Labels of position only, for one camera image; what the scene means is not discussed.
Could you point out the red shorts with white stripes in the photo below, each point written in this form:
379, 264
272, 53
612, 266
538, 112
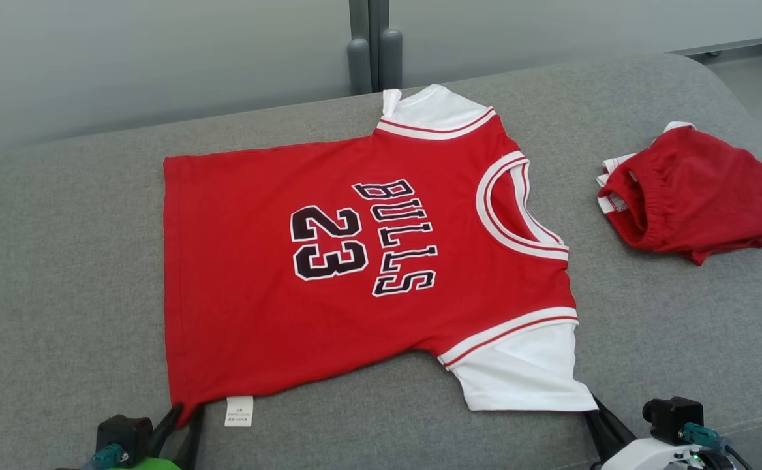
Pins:
694, 196

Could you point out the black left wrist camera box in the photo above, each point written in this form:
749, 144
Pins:
123, 434

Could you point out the red Bulls 23 jersey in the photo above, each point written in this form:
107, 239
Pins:
237, 261

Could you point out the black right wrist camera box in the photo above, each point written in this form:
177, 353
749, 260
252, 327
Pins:
671, 418

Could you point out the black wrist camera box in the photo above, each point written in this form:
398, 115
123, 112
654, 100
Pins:
123, 434
671, 418

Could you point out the grey partition post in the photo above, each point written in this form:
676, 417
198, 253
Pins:
391, 55
359, 59

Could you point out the grey partition base rail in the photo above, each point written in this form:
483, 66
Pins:
733, 44

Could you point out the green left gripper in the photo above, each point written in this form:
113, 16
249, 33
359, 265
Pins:
146, 465

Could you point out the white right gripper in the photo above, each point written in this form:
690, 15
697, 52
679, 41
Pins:
648, 457

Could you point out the grey fabric sofa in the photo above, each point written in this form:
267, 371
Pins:
61, 261

